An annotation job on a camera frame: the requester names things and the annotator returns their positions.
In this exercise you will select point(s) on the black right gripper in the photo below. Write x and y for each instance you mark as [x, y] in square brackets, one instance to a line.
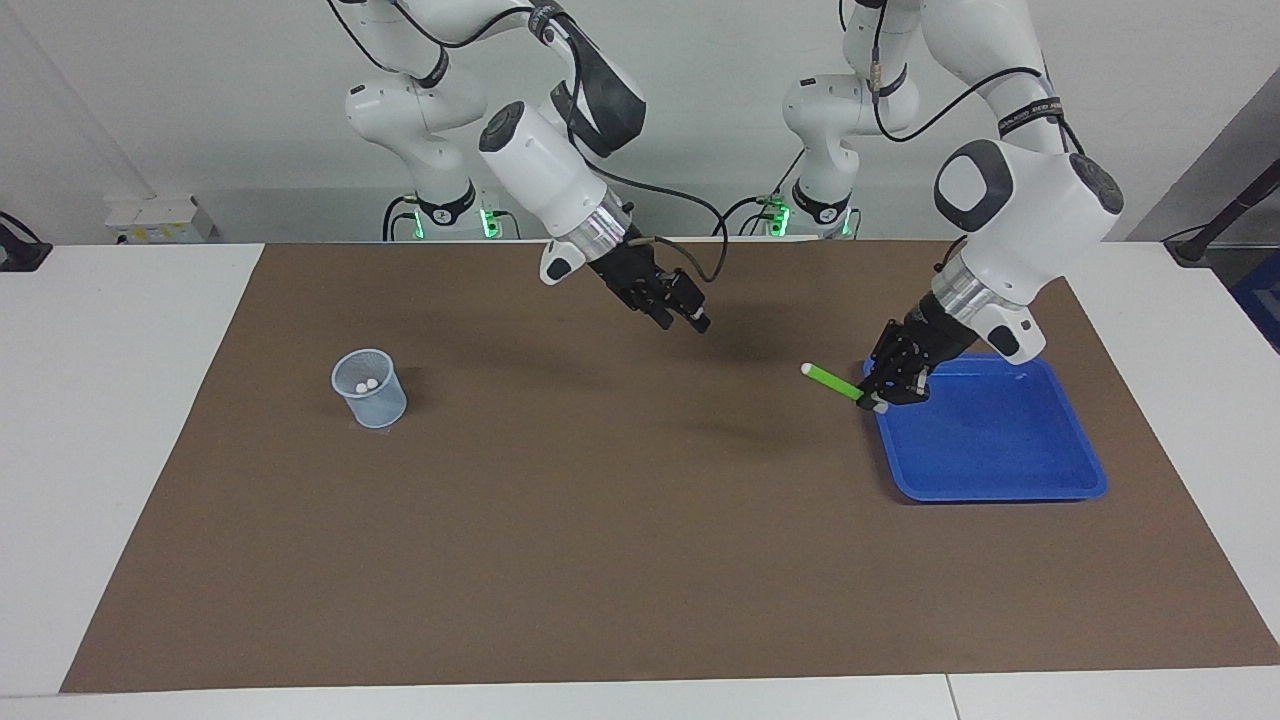
[645, 285]

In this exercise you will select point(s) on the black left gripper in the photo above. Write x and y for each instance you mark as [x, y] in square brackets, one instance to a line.
[915, 350]

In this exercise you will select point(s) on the green marker pen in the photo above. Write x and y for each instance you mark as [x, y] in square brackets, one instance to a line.
[830, 380]

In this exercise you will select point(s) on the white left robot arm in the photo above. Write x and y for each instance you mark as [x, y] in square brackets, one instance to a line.
[1030, 200]

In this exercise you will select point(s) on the blue plastic tray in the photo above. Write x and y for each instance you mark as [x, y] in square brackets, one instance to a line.
[990, 450]

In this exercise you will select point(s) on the brown table mat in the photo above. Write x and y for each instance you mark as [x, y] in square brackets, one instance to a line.
[600, 500]

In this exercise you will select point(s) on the translucent plastic cup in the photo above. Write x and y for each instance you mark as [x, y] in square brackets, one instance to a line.
[375, 408]

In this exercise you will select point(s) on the black pole stand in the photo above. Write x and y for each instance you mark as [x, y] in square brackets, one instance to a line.
[1225, 215]

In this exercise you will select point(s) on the blue box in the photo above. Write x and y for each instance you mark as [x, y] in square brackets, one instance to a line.
[1262, 300]

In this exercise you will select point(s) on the white power strip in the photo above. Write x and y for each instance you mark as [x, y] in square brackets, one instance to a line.
[160, 220]

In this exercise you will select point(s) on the black clamp mount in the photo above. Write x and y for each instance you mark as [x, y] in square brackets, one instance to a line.
[20, 255]

